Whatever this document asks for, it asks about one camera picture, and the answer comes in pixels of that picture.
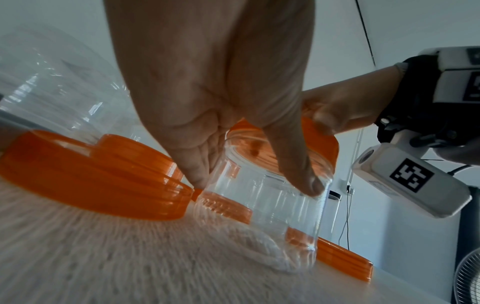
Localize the dark door panel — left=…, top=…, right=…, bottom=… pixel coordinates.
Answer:
left=457, top=186, right=480, bottom=256

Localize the small orange lid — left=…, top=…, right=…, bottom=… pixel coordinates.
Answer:
left=91, top=133, right=186, bottom=191
left=190, top=187, right=253, bottom=225

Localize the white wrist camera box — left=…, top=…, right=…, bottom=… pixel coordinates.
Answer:
left=351, top=130, right=474, bottom=219

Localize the wide transparent jar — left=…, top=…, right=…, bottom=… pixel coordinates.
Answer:
left=192, top=130, right=335, bottom=274

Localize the person's right forearm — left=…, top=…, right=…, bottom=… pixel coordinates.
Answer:
left=434, top=139, right=480, bottom=166

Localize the metal fan grille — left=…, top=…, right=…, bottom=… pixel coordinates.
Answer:
left=452, top=247, right=480, bottom=304

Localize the black cable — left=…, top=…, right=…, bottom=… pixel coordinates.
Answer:
left=353, top=0, right=377, bottom=67

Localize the person's right hand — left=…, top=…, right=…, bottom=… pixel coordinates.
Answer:
left=300, top=63, right=409, bottom=136

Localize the tall transparent labelled jar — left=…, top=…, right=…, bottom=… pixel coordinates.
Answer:
left=327, top=196, right=343, bottom=242

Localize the person's left hand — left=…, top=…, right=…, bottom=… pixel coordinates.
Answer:
left=102, top=0, right=328, bottom=197

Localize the group of transparent plastic jars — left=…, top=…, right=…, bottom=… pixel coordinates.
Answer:
left=0, top=23, right=151, bottom=149

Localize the large orange lid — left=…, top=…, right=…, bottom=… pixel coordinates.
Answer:
left=0, top=129, right=197, bottom=222
left=224, top=116, right=341, bottom=176
left=286, top=226, right=375, bottom=283

